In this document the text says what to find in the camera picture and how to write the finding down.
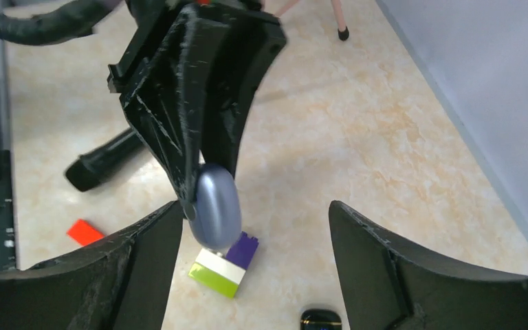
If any purple white green block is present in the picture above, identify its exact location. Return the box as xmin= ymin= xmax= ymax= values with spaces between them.
xmin=188 ymin=232 xmax=259 ymax=298

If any black earbud case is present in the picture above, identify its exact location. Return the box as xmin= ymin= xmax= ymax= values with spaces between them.
xmin=300 ymin=308 xmax=342 ymax=330

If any red block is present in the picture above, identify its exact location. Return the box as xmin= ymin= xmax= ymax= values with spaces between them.
xmin=67 ymin=219 xmax=105 ymax=247

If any pink perforated music stand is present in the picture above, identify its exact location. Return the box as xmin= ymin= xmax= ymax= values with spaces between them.
xmin=272 ymin=1 xmax=350 ymax=42

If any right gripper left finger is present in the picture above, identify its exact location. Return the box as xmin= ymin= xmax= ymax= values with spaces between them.
xmin=0 ymin=201 xmax=183 ymax=329

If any silver blue earbud case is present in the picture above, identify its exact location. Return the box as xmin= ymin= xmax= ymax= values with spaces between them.
xmin=189 ymin=164 xmax=242 ymax=250

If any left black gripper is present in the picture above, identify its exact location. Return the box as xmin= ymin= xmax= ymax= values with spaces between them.
xmin=107 ymin=0 xmax=287 ymax=203

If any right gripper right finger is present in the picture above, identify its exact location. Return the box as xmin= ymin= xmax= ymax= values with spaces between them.
xmin=328 ymin=201 xmax=528 ymax=329

